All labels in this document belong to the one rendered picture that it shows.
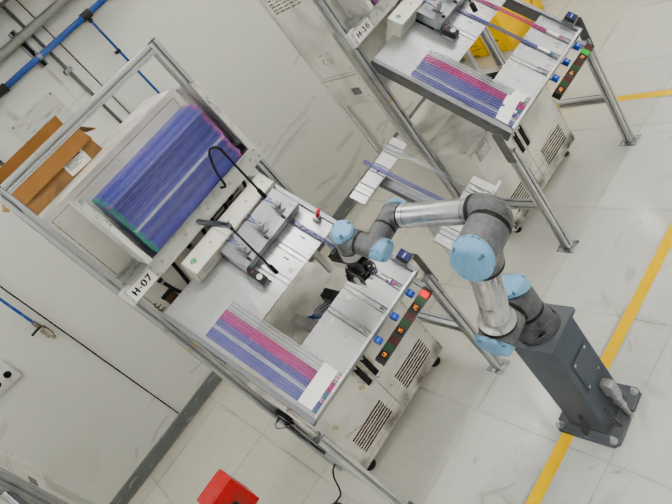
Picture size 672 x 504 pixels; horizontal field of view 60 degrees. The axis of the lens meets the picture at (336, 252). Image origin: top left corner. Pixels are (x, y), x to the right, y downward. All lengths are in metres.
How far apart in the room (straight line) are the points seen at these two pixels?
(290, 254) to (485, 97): 1.11
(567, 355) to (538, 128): 1.57
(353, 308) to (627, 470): 1.09
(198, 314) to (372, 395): 0.87
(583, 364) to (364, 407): 0.98
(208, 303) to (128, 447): 1.92
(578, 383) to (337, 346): 0.83
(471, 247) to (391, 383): 1.36
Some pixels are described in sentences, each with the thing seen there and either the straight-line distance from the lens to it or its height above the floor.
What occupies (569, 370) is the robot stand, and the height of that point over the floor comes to 0.41.
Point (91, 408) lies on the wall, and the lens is 3.91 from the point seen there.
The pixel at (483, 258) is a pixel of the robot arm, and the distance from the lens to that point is 1.48.
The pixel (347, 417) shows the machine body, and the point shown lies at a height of 0.33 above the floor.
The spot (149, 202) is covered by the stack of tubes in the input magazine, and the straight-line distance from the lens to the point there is 2.20.
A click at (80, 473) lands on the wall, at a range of 4.05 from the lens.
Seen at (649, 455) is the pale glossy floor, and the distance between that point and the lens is 2.37.
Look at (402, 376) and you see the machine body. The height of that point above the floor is 0.19.
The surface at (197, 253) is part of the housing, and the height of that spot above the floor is 1.26.
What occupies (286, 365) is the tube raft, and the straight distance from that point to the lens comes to 2.17.
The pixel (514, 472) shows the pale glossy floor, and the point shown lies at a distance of 2.50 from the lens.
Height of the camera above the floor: 2.05
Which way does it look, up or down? 29 degrees down
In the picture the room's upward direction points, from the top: 42 degrees counter-clockwise
